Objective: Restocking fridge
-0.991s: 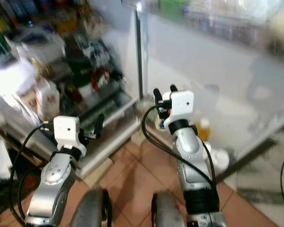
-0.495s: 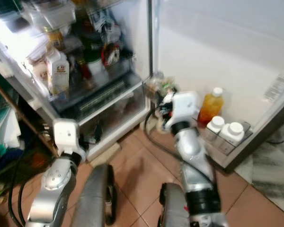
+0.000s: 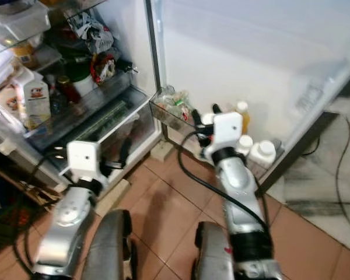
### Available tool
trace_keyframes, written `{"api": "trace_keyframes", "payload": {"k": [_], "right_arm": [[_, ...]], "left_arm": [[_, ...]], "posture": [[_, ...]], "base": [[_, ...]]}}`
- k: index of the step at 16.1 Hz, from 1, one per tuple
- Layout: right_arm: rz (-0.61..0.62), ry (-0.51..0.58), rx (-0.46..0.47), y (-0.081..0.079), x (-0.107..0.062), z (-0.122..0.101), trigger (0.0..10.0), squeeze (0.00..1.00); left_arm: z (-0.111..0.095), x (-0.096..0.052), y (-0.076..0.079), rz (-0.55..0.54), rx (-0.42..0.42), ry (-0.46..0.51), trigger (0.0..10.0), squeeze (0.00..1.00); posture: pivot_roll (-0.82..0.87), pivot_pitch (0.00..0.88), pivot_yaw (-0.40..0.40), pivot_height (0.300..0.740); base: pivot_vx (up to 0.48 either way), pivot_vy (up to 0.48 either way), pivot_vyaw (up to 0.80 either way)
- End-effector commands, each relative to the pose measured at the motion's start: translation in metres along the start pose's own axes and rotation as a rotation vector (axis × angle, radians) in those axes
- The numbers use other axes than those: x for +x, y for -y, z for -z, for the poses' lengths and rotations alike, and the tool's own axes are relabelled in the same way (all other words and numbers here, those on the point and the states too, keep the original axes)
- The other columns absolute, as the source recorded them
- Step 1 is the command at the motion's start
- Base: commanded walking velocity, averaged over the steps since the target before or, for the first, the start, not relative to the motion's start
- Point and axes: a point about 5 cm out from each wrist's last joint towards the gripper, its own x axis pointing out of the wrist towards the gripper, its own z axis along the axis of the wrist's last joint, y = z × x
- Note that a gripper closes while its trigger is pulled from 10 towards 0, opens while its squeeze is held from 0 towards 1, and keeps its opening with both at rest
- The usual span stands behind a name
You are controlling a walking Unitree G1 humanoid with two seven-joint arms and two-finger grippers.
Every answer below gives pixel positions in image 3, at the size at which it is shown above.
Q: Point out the amber bottle white cap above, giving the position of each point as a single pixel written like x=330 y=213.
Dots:
x=243 y=119

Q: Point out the beige stone block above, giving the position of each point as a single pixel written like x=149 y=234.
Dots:
x=162 y=151

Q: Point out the green plastic crate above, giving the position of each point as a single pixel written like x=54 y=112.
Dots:
x=6 y=230

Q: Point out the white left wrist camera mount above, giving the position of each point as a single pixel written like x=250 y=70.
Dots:
x=84 y=160

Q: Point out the small white plastic bottle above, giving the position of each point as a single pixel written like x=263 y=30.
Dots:
x=245 y=144

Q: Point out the small printed carton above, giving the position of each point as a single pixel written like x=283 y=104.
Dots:
x=11 y=104

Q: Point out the grey left robot leg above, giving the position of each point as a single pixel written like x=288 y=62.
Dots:
x=111 y=251

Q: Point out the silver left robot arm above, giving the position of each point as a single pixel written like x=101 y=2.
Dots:
x=67 y=227

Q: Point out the grey right robot leg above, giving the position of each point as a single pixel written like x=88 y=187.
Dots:
x=216 y=256

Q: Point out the white foam food box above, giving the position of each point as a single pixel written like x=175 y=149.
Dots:
x=0 y=69

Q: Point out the dark red jar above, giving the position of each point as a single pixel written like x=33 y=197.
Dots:
x=65 y=90

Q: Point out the white jar green lid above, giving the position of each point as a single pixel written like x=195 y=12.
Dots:
x=83 y=86

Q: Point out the white milk carton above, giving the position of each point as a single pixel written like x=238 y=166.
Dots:
x=35 y=102

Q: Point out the white refrigerator door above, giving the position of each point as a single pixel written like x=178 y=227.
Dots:
x=256 y=46

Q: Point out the clear crisper drawer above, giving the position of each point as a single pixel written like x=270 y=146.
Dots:
x=111 y=116

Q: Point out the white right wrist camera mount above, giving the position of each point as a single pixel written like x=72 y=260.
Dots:
x=227 y=131

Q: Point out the clear bag with greens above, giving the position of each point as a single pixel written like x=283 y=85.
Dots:
x=175 y=105

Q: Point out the yellow jar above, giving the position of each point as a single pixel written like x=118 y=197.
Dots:
x=26 y=55

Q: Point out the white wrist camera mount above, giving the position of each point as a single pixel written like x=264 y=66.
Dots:
x=84 y=160
x=227 y=131

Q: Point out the grey robot leg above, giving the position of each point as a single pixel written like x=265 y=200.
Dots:
x=216 y=256
x=111 y=251

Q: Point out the grey patterned plastic bag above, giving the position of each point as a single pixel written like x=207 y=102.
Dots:
x=90 y=32

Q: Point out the red packaged food bag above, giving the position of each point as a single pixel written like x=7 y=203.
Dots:
x=104 y=67

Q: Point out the wide white plastic bottle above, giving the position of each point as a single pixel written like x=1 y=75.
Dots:
x=263 y=154

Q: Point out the grey refrigerator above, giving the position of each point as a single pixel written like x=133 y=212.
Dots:
x=128 y=35

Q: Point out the clear plastic food container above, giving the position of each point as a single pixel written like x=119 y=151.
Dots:
x=23 y=23

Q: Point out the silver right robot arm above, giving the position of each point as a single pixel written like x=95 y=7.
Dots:
x=242 y=192

